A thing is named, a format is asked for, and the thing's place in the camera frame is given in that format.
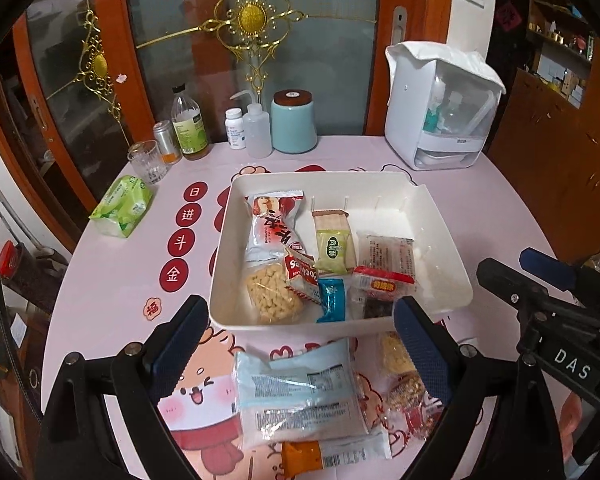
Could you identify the white squeeze bottle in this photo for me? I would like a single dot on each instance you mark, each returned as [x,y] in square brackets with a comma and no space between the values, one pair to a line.
[257,132]

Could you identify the yellow rice cake packet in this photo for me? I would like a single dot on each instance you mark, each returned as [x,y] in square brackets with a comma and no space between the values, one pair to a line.
[395,355]

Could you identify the white orange cracker packet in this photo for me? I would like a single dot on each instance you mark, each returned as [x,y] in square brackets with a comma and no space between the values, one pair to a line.
[330,455]

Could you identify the glass bottle with green label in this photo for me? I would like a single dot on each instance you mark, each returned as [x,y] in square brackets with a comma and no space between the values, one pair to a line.
[191,132]

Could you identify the clear biscuit packet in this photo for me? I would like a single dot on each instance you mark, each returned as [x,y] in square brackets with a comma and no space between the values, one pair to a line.
[385,252]

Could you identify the red white puff snack packet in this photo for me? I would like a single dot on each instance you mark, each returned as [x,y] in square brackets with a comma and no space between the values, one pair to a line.
[267,255]

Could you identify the clear glass cup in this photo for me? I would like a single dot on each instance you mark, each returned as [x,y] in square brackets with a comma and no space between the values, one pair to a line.
[147,162]

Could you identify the large blue white bread packet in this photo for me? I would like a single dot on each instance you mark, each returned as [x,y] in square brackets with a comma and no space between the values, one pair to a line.
[295,390]

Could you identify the white desktop storage box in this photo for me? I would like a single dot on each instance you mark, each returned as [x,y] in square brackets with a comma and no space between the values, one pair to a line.
[405,110]

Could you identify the brown nut bar packet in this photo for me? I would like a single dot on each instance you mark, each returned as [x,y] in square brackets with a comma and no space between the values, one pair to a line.
[407,390]

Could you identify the wooden cabinet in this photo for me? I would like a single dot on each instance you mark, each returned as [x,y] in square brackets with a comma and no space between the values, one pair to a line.
[545,150]

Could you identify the clear plastic bottle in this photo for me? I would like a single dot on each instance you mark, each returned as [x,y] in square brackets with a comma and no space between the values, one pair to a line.
[454,110]

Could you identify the gold door ornament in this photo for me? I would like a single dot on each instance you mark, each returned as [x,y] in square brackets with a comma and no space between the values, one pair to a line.
[252,16]
[100,64]

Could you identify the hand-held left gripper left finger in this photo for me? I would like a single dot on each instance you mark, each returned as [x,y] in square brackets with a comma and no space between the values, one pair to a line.
[175,355]

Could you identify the red label snack packet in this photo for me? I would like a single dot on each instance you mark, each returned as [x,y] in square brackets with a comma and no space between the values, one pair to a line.
[382,285]

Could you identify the small blue snack packet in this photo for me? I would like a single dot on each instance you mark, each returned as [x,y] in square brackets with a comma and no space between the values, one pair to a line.
[332,300]

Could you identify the metal can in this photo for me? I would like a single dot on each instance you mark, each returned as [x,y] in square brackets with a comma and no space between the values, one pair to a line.
[166,140]

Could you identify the person's right hand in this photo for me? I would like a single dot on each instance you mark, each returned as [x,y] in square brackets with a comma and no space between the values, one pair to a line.
[570,416]

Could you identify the green white bottle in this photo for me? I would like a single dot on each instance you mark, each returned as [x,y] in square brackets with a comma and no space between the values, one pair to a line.
[434,119]

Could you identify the white plastic storage bin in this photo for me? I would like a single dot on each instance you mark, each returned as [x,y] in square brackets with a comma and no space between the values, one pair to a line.
[432,240]

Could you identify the shelf of small boxes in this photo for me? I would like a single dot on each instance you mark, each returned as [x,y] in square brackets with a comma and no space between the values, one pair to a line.
[565,70]

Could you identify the clear red wrapper snack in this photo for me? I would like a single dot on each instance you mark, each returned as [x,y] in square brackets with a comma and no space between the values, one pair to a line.
[415,421]

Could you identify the small green snack packet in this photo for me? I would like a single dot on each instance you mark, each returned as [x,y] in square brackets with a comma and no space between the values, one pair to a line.
[332,251]

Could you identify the small white pill bottle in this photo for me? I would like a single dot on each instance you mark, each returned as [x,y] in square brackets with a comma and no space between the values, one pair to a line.
[235,130]

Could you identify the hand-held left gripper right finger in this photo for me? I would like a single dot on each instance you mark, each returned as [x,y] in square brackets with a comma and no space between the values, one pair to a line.
[422,355]

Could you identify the green tissue pack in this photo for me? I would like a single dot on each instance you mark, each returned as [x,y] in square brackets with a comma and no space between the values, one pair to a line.
[122,205]

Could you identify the red plastic container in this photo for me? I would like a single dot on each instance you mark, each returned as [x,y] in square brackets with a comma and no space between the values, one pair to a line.
[8,260]

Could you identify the dark seaweed snack packet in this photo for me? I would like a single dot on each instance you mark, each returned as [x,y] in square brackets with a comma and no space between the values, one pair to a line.
[377,308]

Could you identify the wooden framed glass door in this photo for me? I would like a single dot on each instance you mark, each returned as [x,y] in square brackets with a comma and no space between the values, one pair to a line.
[330,60]
[65,125]

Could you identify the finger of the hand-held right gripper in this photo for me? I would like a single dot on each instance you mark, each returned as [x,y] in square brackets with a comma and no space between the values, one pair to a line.
[545,262]
[500,277]

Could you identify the small red striped snack packet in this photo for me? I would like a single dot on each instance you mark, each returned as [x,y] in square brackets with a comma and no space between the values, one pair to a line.
[300,275]

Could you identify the red paper charm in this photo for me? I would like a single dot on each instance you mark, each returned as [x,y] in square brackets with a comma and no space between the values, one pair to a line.
[507,12]

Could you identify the teal canister with brown lid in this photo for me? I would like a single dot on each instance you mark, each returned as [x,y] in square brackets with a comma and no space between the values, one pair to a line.
[294,127]

